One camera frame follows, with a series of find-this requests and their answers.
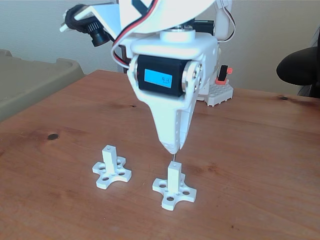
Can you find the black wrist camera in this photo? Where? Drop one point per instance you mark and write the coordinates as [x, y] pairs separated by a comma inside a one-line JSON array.
[[98, 36]]

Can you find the black office chair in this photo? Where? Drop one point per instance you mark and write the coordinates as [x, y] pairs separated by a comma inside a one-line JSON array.
[[297, 67]]

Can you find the silver metal screw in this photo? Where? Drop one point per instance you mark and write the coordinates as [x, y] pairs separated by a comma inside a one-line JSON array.
[[174, 157]]

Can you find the orange and black clamp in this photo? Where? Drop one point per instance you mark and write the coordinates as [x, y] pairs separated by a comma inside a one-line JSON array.
[[223, 75]]

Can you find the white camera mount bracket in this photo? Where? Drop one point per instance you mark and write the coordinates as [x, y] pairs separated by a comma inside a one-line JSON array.
[[105, 15]]

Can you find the beige plastic bin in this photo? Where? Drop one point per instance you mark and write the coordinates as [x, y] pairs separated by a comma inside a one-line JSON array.
[[37, 80]]

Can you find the white cross-base post stand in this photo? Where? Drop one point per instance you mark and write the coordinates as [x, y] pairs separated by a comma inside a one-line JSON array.
[[173, 175], [110, 160]]

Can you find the white studded base plate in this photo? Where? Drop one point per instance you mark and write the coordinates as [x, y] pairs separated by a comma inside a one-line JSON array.
[[220, 95]]

